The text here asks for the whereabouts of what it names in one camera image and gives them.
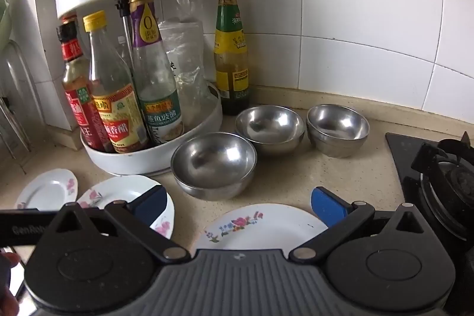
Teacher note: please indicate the large floral white plate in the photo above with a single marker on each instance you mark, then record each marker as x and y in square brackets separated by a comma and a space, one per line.
[266, 231]

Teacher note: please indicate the pale green bowl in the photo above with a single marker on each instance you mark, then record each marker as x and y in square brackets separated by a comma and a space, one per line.
[4, 23]

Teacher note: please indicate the black burner grate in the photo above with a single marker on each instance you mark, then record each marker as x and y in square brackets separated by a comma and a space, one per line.
[429, 156]

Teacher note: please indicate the clear plastic bag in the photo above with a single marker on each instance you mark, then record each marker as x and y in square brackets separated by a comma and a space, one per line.
[189, 53]

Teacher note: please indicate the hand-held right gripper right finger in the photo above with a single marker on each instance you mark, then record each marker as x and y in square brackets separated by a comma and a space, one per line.
[326, 206]

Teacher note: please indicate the yellow cap vinegar bottle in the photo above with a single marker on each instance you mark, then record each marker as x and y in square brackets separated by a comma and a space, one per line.
[111, 79]

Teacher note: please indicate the stainless steel bowl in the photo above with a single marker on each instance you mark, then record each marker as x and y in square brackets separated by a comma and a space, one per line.
[268, 127]
[337, 127]
[213, 164]

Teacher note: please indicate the person's left hand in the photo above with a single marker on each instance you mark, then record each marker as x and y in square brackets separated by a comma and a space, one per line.
[7, 282]

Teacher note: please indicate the small floral white plate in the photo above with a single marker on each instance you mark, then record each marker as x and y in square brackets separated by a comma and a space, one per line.
[46, 190]

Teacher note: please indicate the black gas stove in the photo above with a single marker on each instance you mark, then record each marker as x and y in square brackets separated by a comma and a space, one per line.
[398, 149]

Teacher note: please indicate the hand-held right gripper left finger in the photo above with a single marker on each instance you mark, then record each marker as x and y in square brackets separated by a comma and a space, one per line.
[150, 203]

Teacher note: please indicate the red label sauce bottle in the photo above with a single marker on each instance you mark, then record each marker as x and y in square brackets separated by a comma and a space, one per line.
[74, 53]

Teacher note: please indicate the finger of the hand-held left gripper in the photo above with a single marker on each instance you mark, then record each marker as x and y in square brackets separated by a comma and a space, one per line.
[26, 229]

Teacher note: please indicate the green label sauce bottle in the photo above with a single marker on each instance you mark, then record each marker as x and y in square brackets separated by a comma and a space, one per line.
[229, 42]

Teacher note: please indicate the purple label sauce bottle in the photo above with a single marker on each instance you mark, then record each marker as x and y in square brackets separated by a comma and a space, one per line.
[152, 79]

